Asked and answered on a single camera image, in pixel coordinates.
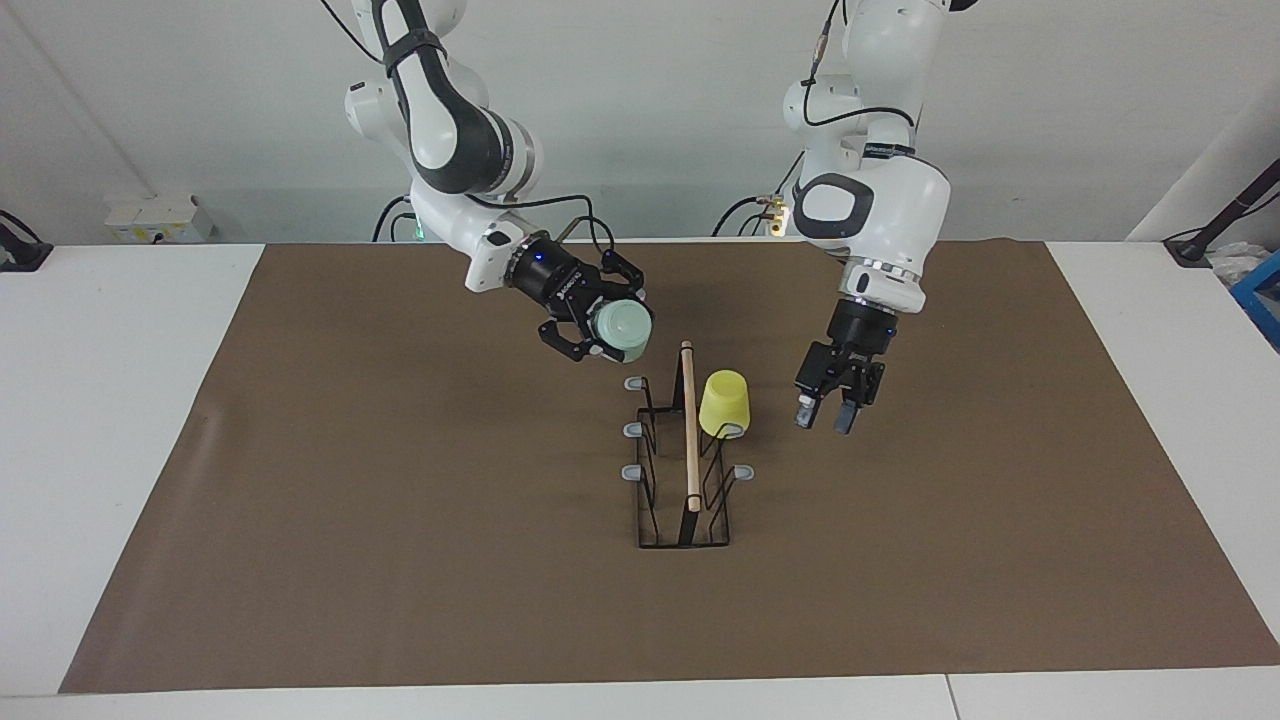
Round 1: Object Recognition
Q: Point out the brown table mat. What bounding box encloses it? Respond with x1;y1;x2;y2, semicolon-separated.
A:
58;238;1280;694

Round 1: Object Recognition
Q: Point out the clear plastic bag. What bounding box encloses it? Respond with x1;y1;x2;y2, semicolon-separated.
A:
1207;240;1264;291

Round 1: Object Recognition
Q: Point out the blue plastic box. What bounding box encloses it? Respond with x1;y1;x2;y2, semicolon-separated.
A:
1230;250;1280;351

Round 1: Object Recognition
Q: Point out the black stand with base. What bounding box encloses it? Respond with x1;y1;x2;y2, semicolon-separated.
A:
0;210;54;273

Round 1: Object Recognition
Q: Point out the black wire cup rack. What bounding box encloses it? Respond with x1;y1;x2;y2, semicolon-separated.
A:
622;340;755;549

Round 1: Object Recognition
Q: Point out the black slanted pole stand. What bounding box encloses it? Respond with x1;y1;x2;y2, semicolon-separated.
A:
1164;158;1280;267

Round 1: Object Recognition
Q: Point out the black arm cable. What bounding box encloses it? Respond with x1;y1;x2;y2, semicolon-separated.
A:
803;0;917;131
465;190;617;263

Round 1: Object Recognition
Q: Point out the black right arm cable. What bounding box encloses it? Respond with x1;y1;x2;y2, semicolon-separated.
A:
465;190;617;263

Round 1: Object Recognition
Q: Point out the light green plastic cup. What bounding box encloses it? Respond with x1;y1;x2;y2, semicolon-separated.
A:
588;298;656;364

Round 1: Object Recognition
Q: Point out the white power strip box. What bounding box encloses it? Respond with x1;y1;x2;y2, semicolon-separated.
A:
104;194;215;245

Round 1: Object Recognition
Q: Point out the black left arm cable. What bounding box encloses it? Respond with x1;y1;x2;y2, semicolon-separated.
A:
803;0;917;131

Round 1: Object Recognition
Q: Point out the yellow plastic cup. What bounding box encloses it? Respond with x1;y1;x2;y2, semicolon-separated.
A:
698;370;752;439

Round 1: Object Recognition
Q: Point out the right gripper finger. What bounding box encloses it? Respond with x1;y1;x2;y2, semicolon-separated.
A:
538;320;601;363
600;250;649;299

